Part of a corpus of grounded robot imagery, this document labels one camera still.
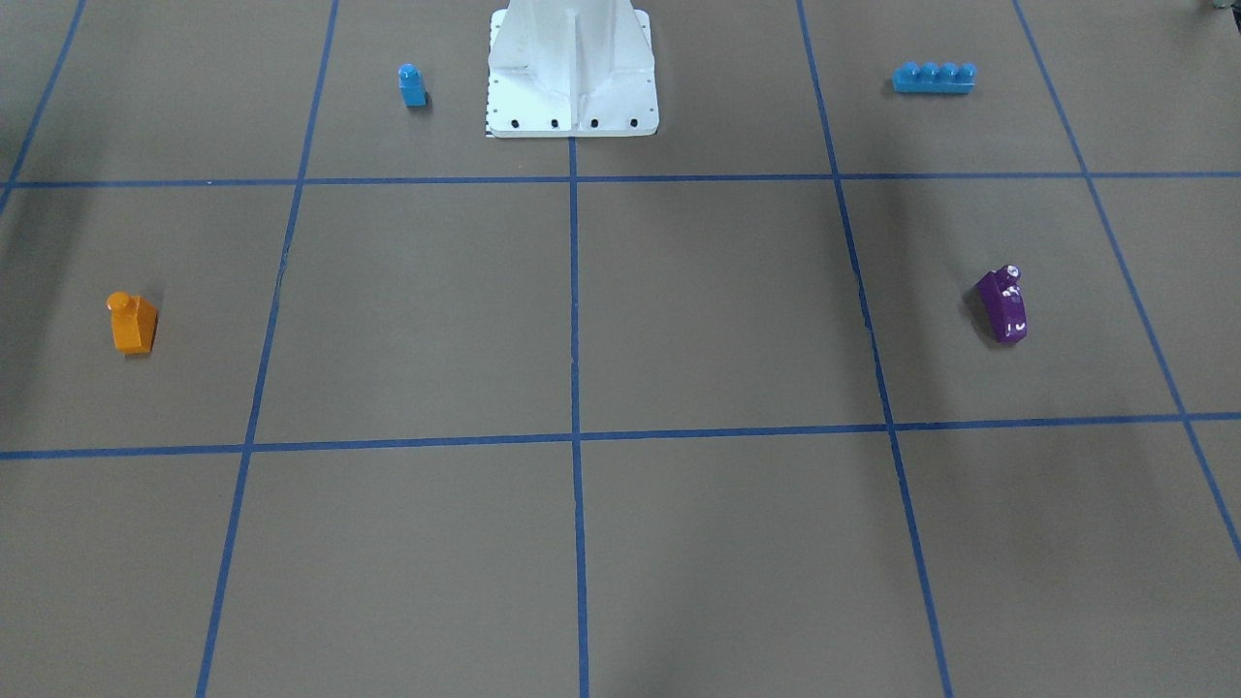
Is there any purple trapezoid block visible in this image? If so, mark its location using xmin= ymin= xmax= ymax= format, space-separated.
xmin=974 ymin=265 xmax=1029 ymax=344

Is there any orange trapezoid block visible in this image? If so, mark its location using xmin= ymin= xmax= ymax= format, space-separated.
xmin=105 ymin=291 xmax=159 ymax=355

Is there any small blue block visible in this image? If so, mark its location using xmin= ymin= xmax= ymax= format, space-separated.
xmin=398 ymin=63 xmax=429 ymax=108

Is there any long blue four-stud block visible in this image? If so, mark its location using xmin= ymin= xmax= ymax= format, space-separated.
xmin=891 ymin=61 xmax=978 ymax=94

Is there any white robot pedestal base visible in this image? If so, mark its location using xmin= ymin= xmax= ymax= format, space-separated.
xmin=485 ymin=1 xmax=660 ymax=139

